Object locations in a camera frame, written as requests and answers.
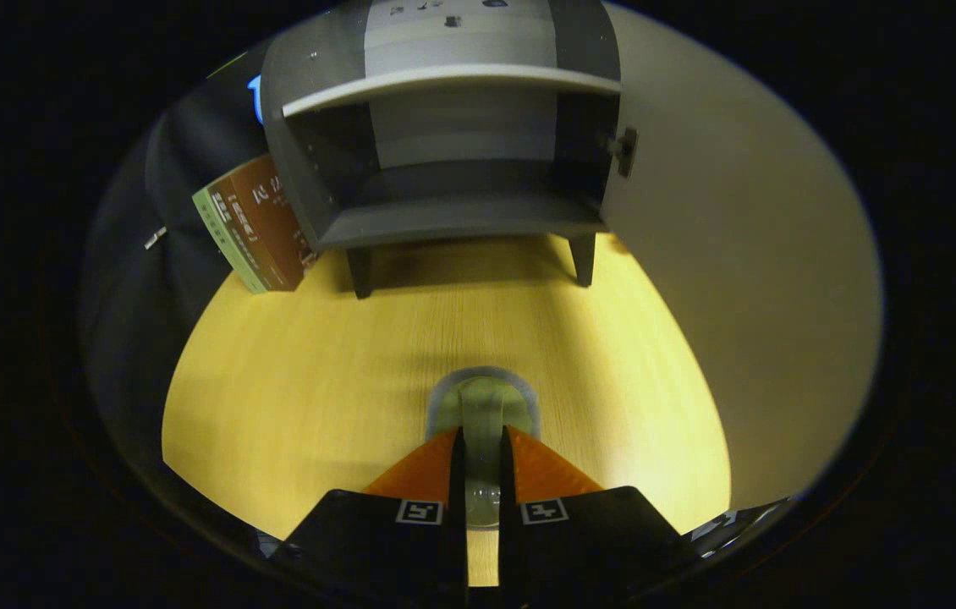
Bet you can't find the green book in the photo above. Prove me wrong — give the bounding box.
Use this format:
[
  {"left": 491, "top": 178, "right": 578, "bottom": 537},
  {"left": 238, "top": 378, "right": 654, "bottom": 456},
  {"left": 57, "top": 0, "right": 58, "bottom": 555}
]
[{"left": 192, "top": 186, "right": 268, "bottom": 295}]

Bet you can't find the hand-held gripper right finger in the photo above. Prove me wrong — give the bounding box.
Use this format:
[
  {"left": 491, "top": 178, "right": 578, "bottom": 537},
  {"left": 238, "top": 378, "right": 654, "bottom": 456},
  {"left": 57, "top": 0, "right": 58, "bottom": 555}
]
[{"left": 499, "top": 425, "right": 699, "bottom": 603}]

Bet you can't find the brown book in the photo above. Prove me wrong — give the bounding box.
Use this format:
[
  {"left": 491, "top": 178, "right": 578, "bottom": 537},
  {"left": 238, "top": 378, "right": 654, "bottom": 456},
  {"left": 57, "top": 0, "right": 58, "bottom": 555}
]
[{"left": 224, "top": 154, "right": 317, "bottom": 292}]

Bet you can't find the black backdrop cloth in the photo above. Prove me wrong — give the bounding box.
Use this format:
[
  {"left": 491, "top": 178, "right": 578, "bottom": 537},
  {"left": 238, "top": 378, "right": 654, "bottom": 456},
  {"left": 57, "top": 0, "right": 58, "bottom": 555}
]
[{"left": 80, "top": 42, "right": 293, "bottom": 517}]

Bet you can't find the white cabinet shelf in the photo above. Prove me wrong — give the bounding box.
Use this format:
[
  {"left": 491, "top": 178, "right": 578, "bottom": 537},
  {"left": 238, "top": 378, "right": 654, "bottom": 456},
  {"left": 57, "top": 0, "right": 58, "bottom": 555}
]
[{"left": 281, "top": 64, "right": 624, "bottom": 118}]

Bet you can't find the black door handle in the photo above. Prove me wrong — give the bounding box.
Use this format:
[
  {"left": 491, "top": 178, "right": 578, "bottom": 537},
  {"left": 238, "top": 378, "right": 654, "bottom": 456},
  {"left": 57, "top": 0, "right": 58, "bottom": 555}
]
[{"left": 609, "top": 127, "right": 639, "bottom": 179}]

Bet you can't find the olive green and grey object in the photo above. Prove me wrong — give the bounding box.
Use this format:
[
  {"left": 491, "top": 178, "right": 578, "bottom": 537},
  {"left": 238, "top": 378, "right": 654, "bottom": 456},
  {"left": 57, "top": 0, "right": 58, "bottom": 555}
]
[{"left": 426, "top": 366, "right": 541, "bottom": 530}]

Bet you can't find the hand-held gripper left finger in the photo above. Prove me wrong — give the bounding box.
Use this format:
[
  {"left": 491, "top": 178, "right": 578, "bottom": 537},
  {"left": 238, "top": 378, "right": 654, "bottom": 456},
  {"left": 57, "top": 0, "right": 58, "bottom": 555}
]
[{"left": 271, "top": 426, "right": 470, "bottom": 601}]

